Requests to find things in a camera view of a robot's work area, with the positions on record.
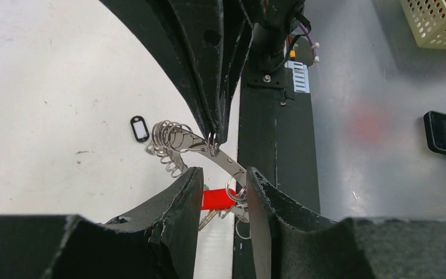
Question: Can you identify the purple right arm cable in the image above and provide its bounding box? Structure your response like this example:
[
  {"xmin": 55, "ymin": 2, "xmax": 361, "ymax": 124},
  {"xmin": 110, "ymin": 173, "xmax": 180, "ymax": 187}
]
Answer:
[{"xmin": 298, "ymin": 23, "xmax": 321, "ymax": 65}]

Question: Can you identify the red key tag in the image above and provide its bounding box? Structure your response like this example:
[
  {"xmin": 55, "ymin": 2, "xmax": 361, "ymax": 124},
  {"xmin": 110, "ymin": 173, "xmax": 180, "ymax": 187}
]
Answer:
[{"xmin": 201, "ymin": 188, "xmax": 236, "ymax": 211}]

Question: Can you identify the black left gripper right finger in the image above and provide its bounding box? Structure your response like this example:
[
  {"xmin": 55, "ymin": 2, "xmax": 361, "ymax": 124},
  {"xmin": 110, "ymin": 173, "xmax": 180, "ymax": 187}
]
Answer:
[{"xmin": 247, "ymin": 167, "xmax": 446, "ymax": 278}]

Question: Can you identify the black key tag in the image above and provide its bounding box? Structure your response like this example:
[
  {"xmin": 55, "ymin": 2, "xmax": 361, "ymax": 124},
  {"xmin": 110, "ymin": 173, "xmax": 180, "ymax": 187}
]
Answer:
[{"xmin": 130, "ymin": 116, "xmax": 150, "ymax": 143}]

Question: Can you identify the white slotted cable duct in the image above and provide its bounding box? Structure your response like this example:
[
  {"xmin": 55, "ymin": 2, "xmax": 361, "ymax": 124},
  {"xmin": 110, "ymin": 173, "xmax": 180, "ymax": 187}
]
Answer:
[{"xmin": 285, "ymin": 60, "xmax": 310, "ymax": 94}]

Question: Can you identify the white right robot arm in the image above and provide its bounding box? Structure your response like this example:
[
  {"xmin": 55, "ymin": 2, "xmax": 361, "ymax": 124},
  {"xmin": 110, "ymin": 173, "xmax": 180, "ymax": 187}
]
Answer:
[{"xmin": 103, "ymin": 1, "xmax": 309, "ymax": 144}]

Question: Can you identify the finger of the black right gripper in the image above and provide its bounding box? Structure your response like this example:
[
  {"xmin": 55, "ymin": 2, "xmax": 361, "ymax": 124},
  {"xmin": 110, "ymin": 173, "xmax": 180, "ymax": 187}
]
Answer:
[
  {"xmin": 102, "ymin": 1, "xmax": 223, "ymax": 139},
  {"xmin": 207, "ymin": 1, "xmax": 252, "ymax": 143}
]

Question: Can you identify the cream perforated basket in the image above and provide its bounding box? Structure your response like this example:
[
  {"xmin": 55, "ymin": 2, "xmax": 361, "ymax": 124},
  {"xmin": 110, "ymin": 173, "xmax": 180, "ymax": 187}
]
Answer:
[{"xmin": 400, "ymin": 0, "xmax": 446, "ymax": 50}]

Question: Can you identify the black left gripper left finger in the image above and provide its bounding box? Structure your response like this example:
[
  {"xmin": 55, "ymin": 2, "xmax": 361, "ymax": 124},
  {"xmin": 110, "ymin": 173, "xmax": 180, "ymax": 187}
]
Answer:
[{"xmin": 0, "ymin": 167, "xmax": 204, "ymax": 278}]

